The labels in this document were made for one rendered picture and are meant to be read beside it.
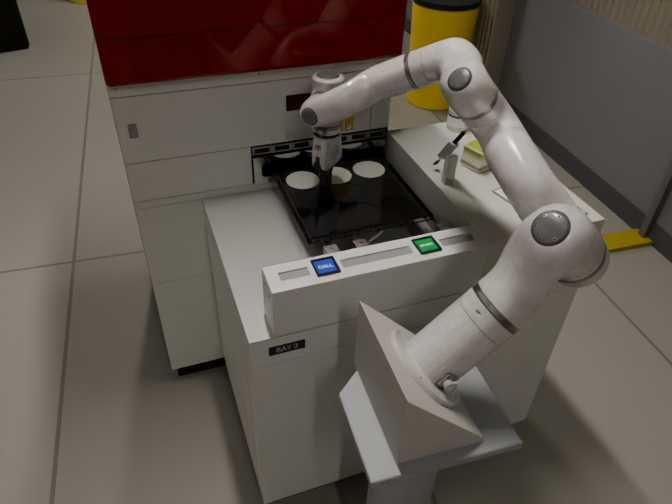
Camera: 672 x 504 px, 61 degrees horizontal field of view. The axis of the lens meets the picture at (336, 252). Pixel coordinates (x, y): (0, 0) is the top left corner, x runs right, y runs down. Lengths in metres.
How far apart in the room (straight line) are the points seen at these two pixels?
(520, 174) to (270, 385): 0.78
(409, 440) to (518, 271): 0.37
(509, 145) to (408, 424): 0.57
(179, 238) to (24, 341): 1.04
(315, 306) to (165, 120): 0.70
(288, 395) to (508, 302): 0.68
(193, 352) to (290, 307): 1.00
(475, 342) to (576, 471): 1.24
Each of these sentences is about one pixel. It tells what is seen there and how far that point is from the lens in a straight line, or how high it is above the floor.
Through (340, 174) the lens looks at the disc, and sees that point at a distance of 1.77.
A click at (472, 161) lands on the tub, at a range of 1.72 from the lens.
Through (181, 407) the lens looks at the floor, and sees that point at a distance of 2.30.
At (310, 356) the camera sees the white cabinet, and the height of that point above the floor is 0.72.
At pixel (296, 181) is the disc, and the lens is 1.74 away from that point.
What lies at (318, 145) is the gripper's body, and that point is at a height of 1.05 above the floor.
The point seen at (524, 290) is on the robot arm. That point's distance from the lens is 1.08.
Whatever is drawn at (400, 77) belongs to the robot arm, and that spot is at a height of 1.28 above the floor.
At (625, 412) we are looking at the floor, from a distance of 2.53.
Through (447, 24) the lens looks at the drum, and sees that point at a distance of 4.16.
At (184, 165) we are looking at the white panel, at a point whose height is 0.95.
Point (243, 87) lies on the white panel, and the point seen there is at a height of 1.16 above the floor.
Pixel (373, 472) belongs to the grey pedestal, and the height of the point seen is 0.82.
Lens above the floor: 1.82
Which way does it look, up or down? 39 degrees down
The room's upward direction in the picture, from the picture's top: 2 degrees clockwise
